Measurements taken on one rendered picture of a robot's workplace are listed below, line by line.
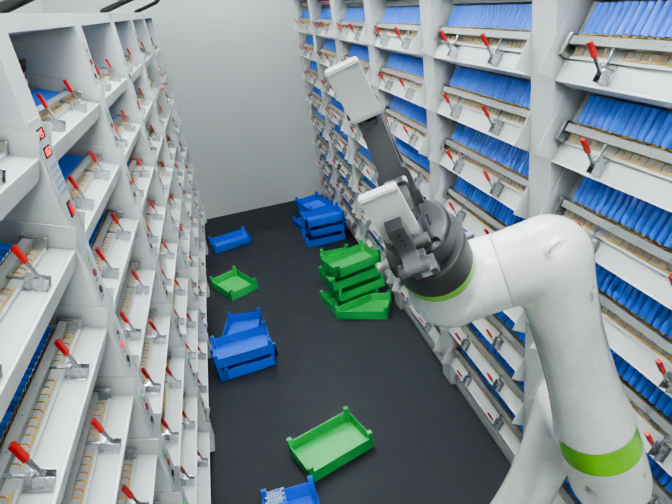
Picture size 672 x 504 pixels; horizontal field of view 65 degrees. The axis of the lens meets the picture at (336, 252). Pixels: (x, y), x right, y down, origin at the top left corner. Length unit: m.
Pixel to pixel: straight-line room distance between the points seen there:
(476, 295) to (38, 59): 1.52
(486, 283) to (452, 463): 1.64
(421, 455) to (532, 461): 1.16
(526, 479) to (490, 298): 0.59
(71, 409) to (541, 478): 0.89
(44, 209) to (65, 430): 0.44
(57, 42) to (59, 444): 1.21
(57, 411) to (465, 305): 0.74
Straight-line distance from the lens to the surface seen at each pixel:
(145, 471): 1.49
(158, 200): 2.64
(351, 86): 0.49
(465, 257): 0.60
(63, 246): 1.23
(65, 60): 1.85
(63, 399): 1.11
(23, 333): 0.95
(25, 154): 1.18
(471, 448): 2.32
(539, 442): 1.13
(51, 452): 1.01
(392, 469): 2.25
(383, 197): 0.38
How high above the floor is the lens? 1.70
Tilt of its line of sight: 26 degrees down
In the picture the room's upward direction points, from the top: 9 degrees counter-clockwise
